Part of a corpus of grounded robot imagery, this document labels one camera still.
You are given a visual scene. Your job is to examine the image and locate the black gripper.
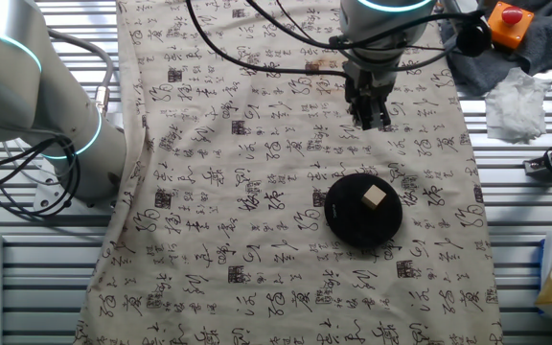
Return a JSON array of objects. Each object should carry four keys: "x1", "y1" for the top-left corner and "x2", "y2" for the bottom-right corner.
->
[{"x1": 342, "y1": 61, "x2": 398, "y2": 131}]

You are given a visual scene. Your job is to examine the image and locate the small wooden cube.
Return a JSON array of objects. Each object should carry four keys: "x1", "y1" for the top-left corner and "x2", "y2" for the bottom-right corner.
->
[{"x1": 360, "y1": 184, "x2": 388, "y2": 211}]

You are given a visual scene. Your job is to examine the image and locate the round black scale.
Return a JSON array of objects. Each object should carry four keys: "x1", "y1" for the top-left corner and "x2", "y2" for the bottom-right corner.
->
[{"x1": 323, "y1": 172, "x2": 404, "y2": 249}]

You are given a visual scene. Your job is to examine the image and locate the beige calligraphy print cloth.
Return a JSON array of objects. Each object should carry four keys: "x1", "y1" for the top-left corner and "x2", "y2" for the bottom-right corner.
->
[{"x1": 73, "y1": 0, "x2": 504, "y2": 345}]

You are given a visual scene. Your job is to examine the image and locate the crumpled white tissue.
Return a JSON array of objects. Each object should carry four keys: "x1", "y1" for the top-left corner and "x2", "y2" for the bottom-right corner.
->
[{"x1": 484, "y1": 66, "x2": 552, "y2": 144}]

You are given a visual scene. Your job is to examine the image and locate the orange emergency stop button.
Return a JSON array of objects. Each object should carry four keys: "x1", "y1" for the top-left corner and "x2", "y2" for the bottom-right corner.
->
[{"x1": 488, "y1": 1, "x2": 536, "y2": 51}]

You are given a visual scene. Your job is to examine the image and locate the thin black cable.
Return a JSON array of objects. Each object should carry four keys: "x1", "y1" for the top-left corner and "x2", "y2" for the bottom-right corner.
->
[{"x1": 245, "y1": 0, "x2": 486, "y2": 52}]

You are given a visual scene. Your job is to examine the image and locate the thick black cable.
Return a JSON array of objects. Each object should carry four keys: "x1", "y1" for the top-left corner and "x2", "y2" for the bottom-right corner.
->
[{"x1": 184, "y1": 0, "x2": 349, "y2": 79}]

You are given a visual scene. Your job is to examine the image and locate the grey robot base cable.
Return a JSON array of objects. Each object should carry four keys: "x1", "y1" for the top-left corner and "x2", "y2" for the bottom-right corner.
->
[{"x1": 47, "y1": 28, "x2": 116, "y2": 117}]

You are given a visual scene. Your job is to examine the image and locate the black base cable bundle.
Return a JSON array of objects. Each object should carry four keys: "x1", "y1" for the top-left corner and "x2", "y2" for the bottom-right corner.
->
[{"x1": 0, "y1": 135, "x2": 83, "y2": 220}]

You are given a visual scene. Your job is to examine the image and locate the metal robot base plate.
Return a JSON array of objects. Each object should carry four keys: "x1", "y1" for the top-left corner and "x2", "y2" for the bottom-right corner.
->
[{"x1": 33, "y1": 155, "x2": 127, "y2": 215}]

